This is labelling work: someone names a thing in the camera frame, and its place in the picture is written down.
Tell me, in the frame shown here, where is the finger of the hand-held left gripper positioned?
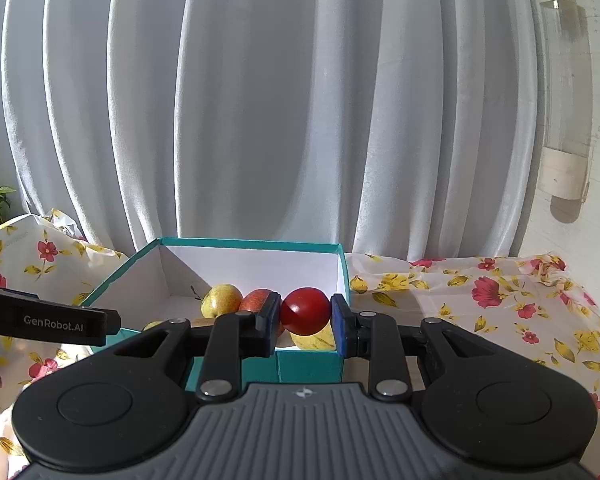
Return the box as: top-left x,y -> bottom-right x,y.
0,292 -> 122,347
0,283 -> 39,302

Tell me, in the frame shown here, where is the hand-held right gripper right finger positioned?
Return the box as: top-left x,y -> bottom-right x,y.
330,293 -> 489,403

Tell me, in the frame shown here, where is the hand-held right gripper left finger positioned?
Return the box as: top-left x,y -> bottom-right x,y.
112,292 -> 282,404

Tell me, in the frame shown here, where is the dark red apple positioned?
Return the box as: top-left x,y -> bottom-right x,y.
239,288 -> 282,337

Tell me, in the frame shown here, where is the red cherry tomato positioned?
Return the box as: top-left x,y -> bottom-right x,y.
280,287 -> 331,336

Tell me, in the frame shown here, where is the teal cardboard box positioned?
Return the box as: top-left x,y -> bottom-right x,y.
80,238 -> 352,396

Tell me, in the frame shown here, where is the spotted yellow pear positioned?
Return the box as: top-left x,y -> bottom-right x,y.
290,321 -> 337,352

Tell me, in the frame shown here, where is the yellow-green pear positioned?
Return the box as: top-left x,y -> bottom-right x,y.
200,284 -> 244,320

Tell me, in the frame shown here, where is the floral tablecloth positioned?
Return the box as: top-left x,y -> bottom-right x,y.
0,207 -> 600,480

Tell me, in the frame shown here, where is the white curtain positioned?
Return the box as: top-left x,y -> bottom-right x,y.
0,0 -> 543,261

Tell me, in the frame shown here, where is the clear plastic bottle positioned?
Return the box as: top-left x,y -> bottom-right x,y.
536,0 -> 595,202

